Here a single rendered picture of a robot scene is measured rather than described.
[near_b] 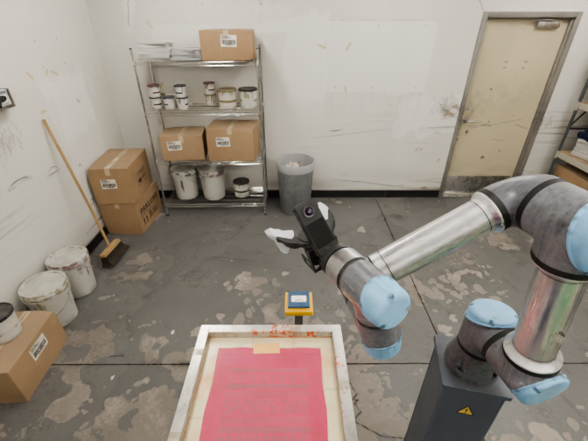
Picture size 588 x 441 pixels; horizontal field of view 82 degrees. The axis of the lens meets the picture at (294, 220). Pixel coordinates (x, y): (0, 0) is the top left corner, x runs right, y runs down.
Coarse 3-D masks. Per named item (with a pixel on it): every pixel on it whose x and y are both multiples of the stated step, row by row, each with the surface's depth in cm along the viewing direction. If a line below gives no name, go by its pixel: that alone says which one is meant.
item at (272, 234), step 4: (272, 228) 76; (268, 232) 76; (272, 232) 75; (276, 232) 74; (280, 232) 74; (284, 232) 74; (288, 232) 73; (292, 232) 73; (268, 236) 77; (272, 236) 74; (280, 236) 73; (284, 236) 72; (288, 236) 72; (292, 236) 72; (276, 244) 76; (280, 244) 76; (280, 248) 77; (284, 248) 76; (288, 248) 75; (284, 252) 77; (288, 252) 76
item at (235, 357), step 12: (228, 348) 135; (240, 348) 135; (252, 348) 135; (216, 360) 131; (228, 360) 131; (240, 360) 131; (252, 360) 131; (264, 360) 131; (216, 372) 126; (216, 384) 122; (216, 396) 118; (216, 408) 115; (204, 420) 111; (216, 420) 111; (204, 432) 108; (216, 432) 108
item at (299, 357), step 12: (288, 348) 135; (300, 348) 135; (312, 348) 135; (276, 360) 131; (288, 360) 131; (300, 360) 131; (312, 360) 131; (312, 372) 126; (312, 384) 122; (312, 396) 118; (324, 396) 118; (312, 408) 115; (324, 408) 115; (312, 420) 111; (324, 420) 111; (312, 432) 108; (324, 432) 108
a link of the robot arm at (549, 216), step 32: (544, 192) 61; (576, 192) 58; (544, 224) 59; (576, 224) 55; (544, 256) 61; (576, 256) 55; (544, 288) 65; (576, 288) 61; (544, 320) 68; (512, 352) 77; (544, 352) 72; (512, 384) 79; (544, 384) 74
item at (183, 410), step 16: (208, 336) 139; (224, 336) 140; (240, 336) 140; (256, 336) 140; (272, 336) 140; (288, 336) 140; (304, 336) 140; (320, 336) 140; (336, 336) 136; (336, 352) 130; (192, 368) 124; (336, 368) 125; (192, 384) 118; (192, 400) 117; (176, 416) 109; (352, 416) 109; (176, 432) 105; (352, 432) 105
